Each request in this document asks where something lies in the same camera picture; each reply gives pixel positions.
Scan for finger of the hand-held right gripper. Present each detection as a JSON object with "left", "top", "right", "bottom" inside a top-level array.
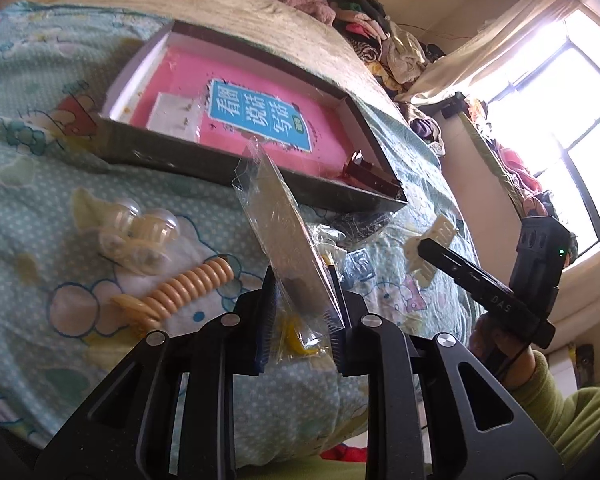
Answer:
[{"left": 417, "top": 238, "right": 486, "bottom": 301}]

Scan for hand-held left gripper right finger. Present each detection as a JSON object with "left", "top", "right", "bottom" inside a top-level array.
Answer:
[{"left": 325, "top": 262, "right": 566, "bottom": 480}]

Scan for peach spiral hair tie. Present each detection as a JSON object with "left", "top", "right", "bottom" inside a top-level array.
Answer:
[{"left": 111, "top": 256, "right": 236, "bottom": 336}]

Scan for blue square case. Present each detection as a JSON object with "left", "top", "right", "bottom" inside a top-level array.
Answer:
[{"left": 340, "top": 250, "right": 376, "bottom": 286}]

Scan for pink book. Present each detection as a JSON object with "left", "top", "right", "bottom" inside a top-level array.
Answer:
[{"left": 130, "top": 45, "right": 381, "bottom": 181}]

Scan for small white packet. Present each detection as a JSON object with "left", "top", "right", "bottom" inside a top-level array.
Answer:
[{"left": 307, "top": 225, "right": 346, "bottom": 261}]

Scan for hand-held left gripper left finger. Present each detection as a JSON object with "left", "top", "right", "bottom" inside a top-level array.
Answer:
[{"left": 35, "top": 265, "right": 281, "bottom": 480}]

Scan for pink fuzzy garment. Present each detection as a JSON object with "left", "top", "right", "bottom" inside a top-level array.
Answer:
[{"left": 269, "top": 0, "right": 333, "bottom": 23}]

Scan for grey cardboard box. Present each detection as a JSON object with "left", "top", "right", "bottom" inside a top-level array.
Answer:
[{"left": 96, "top": 20, "right": 409, "bottom": 216}]

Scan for clothes on windowsill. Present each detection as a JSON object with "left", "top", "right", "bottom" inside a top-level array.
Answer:
[{"left": 495, "top": 142, "right": 578, "bottom": 223}]

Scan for cartoon printed blanket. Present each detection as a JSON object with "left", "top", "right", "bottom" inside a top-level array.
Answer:
[{"left": 0, "top": 0, "right": 481, "bottom": 461}]

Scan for beige bedspread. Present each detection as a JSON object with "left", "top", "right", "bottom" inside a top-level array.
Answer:
[{"left": 0, "top": 0, "right": 446, "bottom": 161}]

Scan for window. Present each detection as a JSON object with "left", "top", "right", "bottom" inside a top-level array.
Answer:
[{"left": 460, "top": 10, "right": 600, "bottom": 261}]

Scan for clear plastic jewelry bag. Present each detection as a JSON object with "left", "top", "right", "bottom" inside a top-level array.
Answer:
[{"left": 232, "top": 136, "right": 348, "bottom": 361}]

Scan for cream curtain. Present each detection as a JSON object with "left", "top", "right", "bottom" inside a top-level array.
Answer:
[{"left": 395, "top": 0, "right": 581, "bottom": 106}]

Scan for bag of clothes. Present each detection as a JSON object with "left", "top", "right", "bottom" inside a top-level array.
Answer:
[{"left": 410, "top": 107, "right": 447, "bottom": 153}]

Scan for pile of clothes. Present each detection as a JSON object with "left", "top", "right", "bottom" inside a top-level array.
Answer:
[{"left": 330, "top": 0, "right": 446, "bottom": 101}]

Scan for cream hair claw clip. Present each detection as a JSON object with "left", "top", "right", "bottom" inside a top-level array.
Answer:
[{"left": 404, "top": 214, "right": 456, "bottom": 281}]

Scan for white paper card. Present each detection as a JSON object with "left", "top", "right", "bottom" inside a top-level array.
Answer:
[{"left": 147, "top": 92, "right": 206, "bottom": 136}]

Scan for person's right forearm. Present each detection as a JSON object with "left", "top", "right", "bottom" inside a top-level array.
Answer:
[{"left": 510, "top": 350, "right": 600, "bottom": 466}]

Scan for dark patterned fabric piece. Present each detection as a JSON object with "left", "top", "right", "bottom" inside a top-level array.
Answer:
[{"left": 330, "top": 212, "right": 396, "bottom": 248}]

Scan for red cloth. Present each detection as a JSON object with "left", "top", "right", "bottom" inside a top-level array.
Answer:
[{"left": 320, "top": 442, "right": 368, "bottom": 463}]

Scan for person's right hand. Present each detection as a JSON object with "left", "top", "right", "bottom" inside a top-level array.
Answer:
[{"left": 470, "top": 312, "right": 538, "bottom": 391}]

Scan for dark red hair clip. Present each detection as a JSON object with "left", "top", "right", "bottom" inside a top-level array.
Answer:
[{"left": 342, "top": 150, "right": 403, "bottom": 198}]

